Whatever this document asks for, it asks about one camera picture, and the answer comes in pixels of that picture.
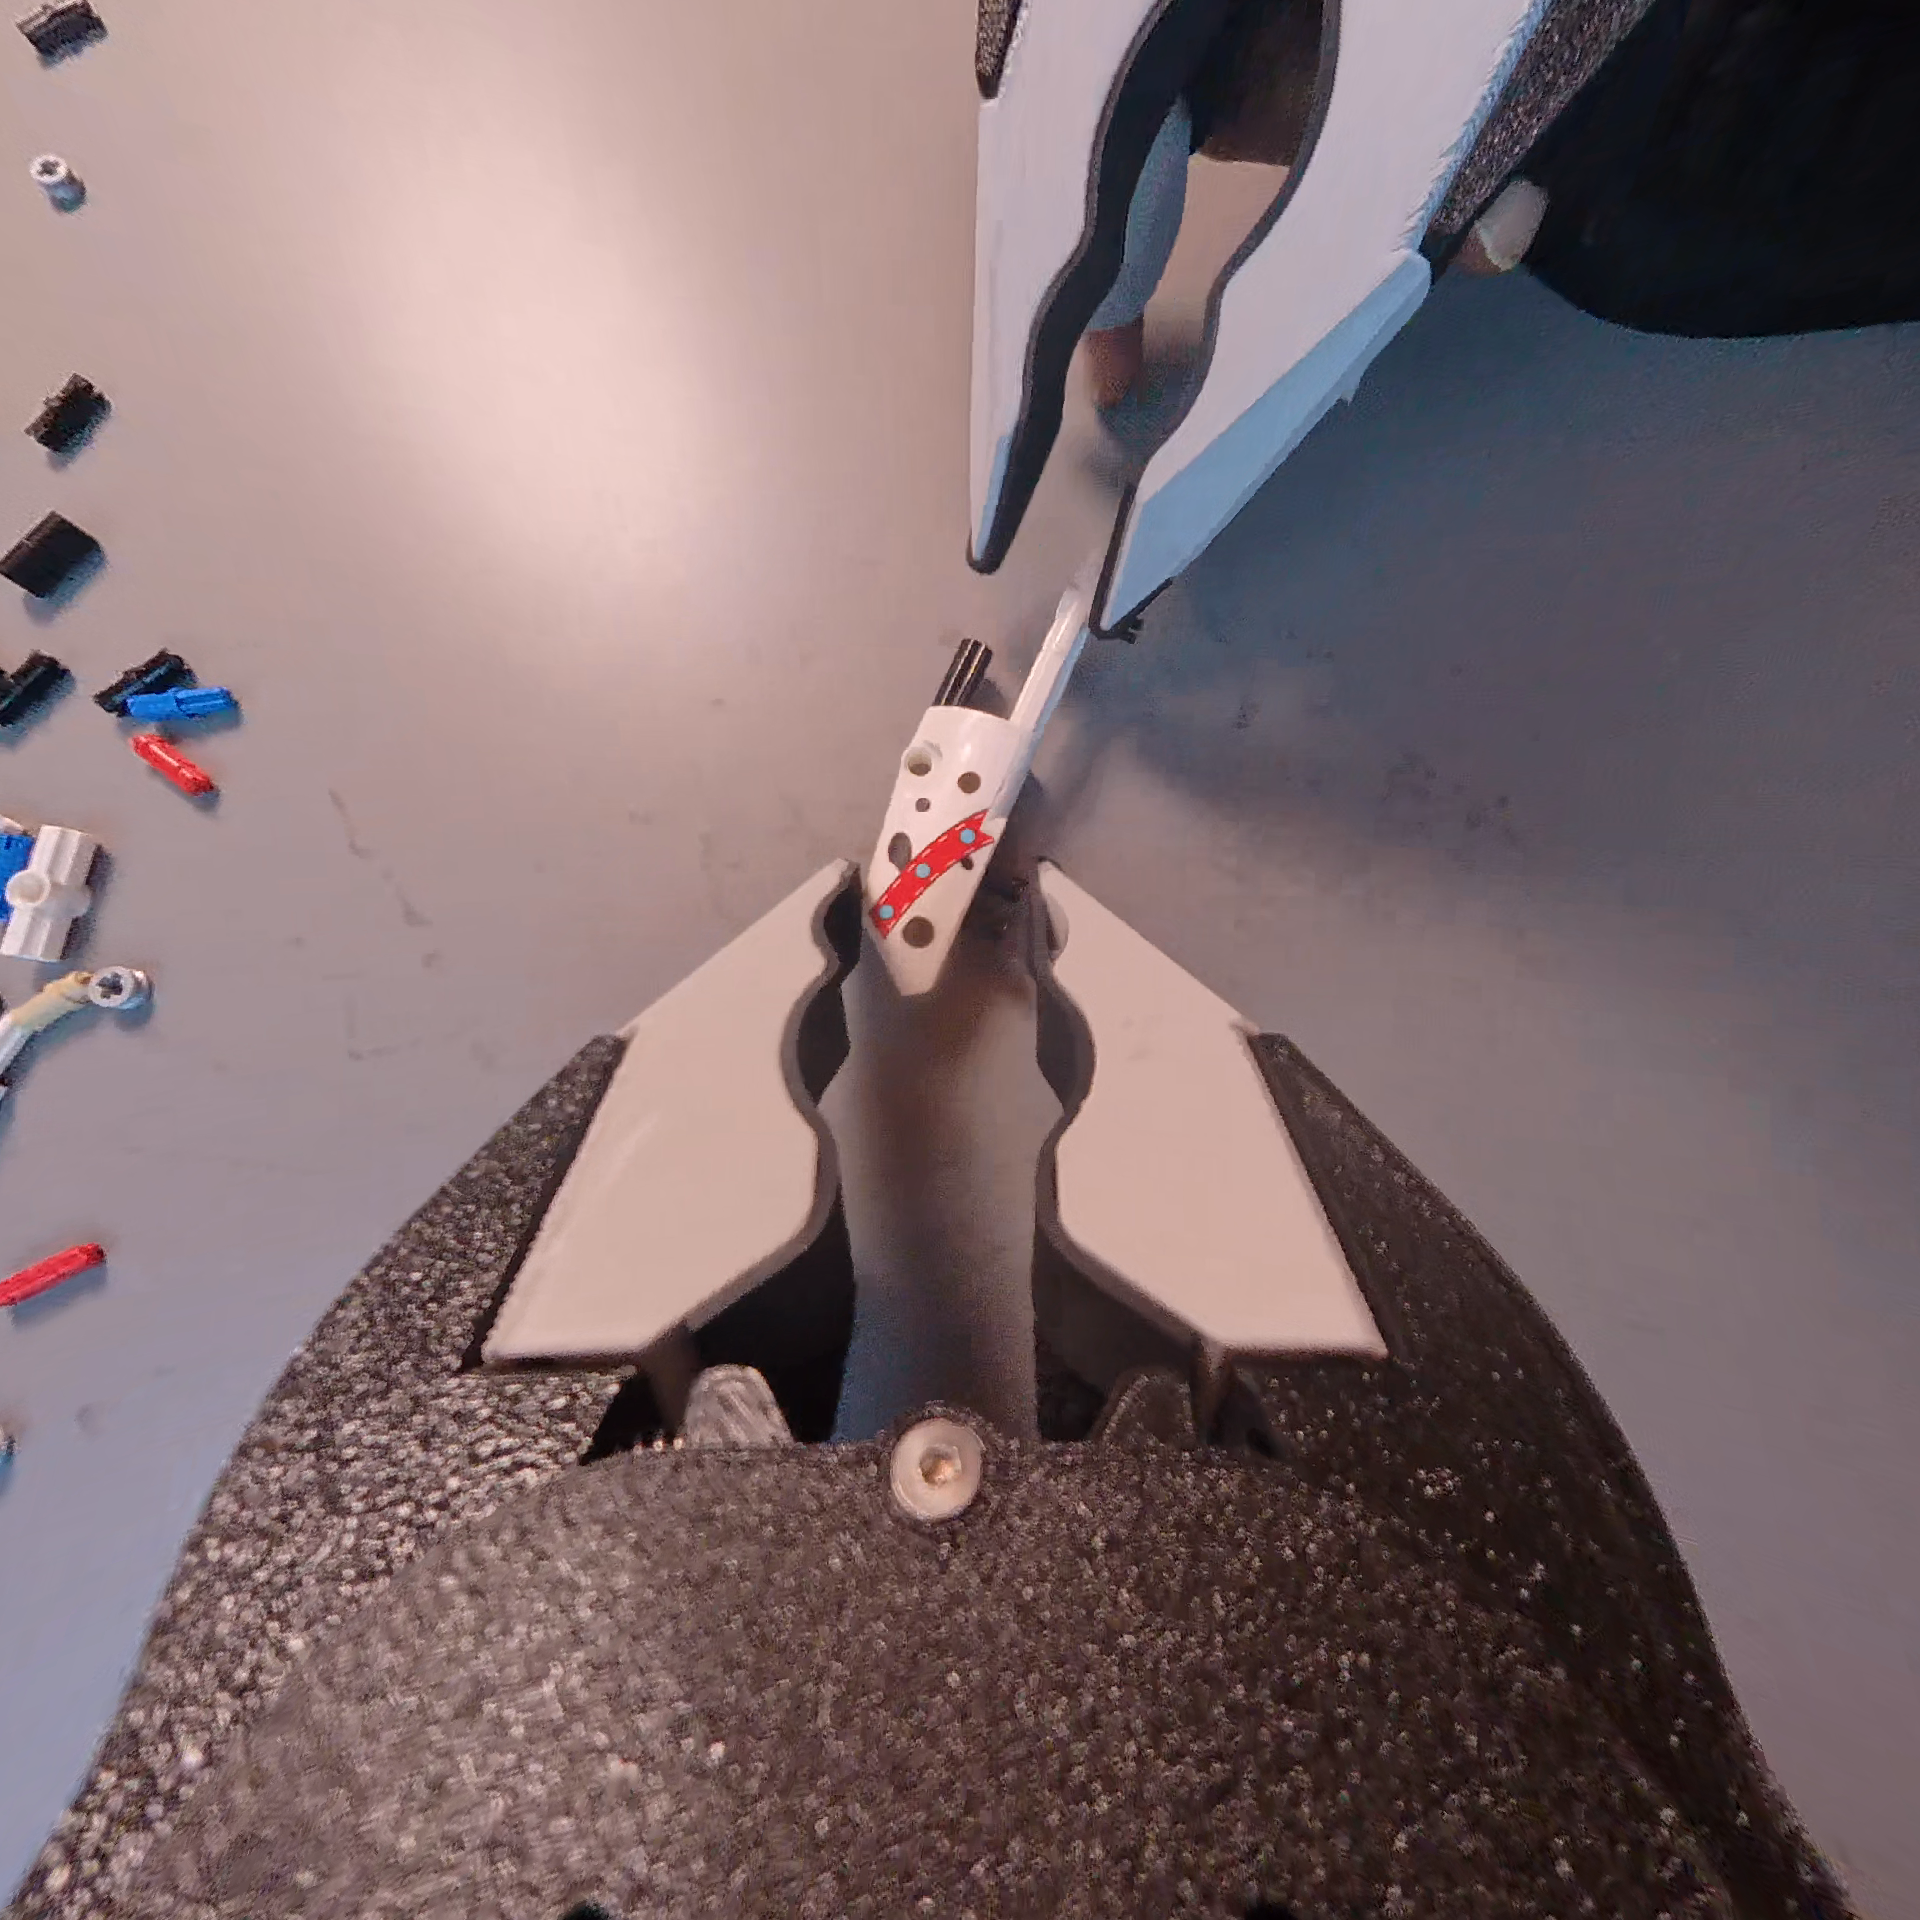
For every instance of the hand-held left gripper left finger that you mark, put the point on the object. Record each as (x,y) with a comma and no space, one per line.
(673,1184)

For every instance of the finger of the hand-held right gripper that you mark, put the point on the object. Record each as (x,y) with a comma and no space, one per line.
(1034,182)
(1348,196)

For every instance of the red toy axle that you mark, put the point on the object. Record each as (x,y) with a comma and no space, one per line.
(171,761)
(50,1275)

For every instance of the tan toy pin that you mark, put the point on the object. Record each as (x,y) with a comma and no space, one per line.
(50,1001)

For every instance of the black toy tube connector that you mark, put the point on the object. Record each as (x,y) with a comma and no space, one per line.
(961,672)
(50,550)

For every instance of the blue toy pin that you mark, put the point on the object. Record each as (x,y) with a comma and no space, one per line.
(181,703)
(11,851)

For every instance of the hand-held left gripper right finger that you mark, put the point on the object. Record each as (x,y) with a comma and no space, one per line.
(1215,1184)

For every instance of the white spotted toy panel assembly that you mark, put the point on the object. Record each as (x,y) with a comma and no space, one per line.
(937,838)

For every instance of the light grey toy bush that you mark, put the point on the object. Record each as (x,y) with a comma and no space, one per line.
(58,178)
(117,985)

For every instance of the white and grey toy connector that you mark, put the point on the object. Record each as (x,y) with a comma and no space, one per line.
(1069,635)

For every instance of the person's right hand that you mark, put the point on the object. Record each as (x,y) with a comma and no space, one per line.
(1502,227)

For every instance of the white toy connector with hole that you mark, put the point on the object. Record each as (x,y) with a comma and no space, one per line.
(50,891)

